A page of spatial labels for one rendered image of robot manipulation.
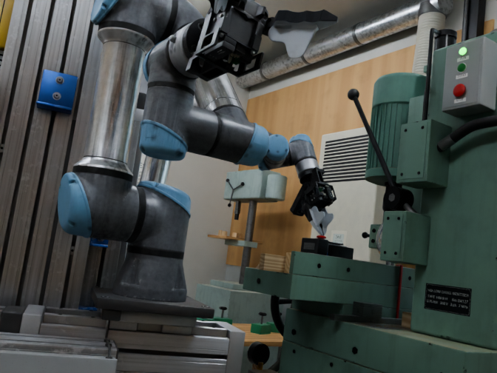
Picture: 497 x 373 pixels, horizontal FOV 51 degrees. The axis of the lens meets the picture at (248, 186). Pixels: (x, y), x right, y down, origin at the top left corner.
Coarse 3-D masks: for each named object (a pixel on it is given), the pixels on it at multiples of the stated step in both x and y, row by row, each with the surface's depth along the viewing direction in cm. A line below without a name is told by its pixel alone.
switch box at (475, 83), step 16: (448, 48) 123; (480, 48) 115; (496, 48) 118; (448, 64) 122; (480, 64) 115; (496, 64) 117; (448, 80) 121; (464, 80) 117; (480, 80) 114; (496, 80) 117; (448, 96) 120; (464, 96) 116; (480, 96) 113; (448, 112) 122; (464, 112) 120; (480, 112) 119
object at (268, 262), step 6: (264, 258) 124; (270, 258) 124; (276, 258) 125; (282, 258) 126; (264, 264) 123; (270, 264) 124; (276, 264) 125; (282, 264) 126; (270, 270) 124; (276, 270) 125; (282, 270) 126
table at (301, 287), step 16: (256, 272) 136; (272, 272) 130; (256, 288) 135; (272, 288) 129; (288, 288) 124; (304, 288) 125; (320, 288) 128; (336, 288) 131; (352, 288) 134; (368, 288) 137; (384, 288) 140; (352, 304) 134; (384, 304) 140; (400, 304) 143
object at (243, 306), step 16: (240, 176) 388; (256, 176) 372; (272, 176) 361; (224, 192) 402; (240, 192) 384; (256, 192) 369; (272, 192) 359; (256, 208) 383; (240, 240) 382; (240, 272) 376; (208, 288) 368; (224, 288) 365; (240, 288) 365; (208, 304) 364; (224, 304) 348; (240, 304) 350; (256, 304) 358; (240, 320) 350; (256, 320) 357; (272, 320) 366; (272, 352) 365
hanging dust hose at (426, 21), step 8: (424, 16) 304; (432, 16) 302; (440, 16) 302; (424, 24) 303; (432, 24) 301; (440, 24) 301; (424, 32) 302; (416, 40) 307; (424, 40) 301; (416, 48) 305; (424, 48) 300; (416, 56) 304; (424, 56) 299; (432, 56) 298; (416, 64) 303; (424, 64) 298; (416, 72) 301
